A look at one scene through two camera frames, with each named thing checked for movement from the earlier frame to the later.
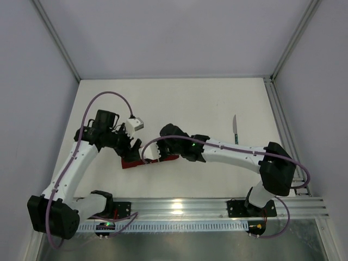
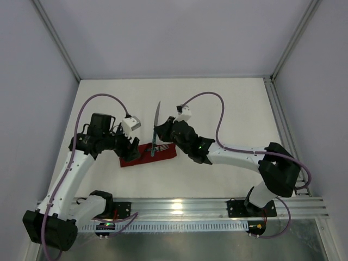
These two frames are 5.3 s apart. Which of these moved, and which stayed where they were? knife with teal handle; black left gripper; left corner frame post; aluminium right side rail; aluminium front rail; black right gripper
Moved: knife with teal handle; black right gripper
Stayed: left corner frame post; aluminium right side rail; aluminium front rail; black left gripper
